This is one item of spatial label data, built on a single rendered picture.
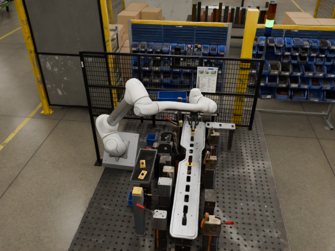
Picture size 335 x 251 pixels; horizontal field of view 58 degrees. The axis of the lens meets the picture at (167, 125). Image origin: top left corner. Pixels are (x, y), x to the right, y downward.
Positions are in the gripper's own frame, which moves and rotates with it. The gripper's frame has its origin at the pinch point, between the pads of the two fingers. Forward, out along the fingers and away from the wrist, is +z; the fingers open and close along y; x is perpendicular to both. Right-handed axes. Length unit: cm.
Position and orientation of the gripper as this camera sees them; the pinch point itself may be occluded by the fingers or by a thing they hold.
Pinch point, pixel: (193, 128)
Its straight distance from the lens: 289.6
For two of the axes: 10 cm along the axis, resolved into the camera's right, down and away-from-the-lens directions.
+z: 0.0, 8.2, 5.7
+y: 9.9, 0.7, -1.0
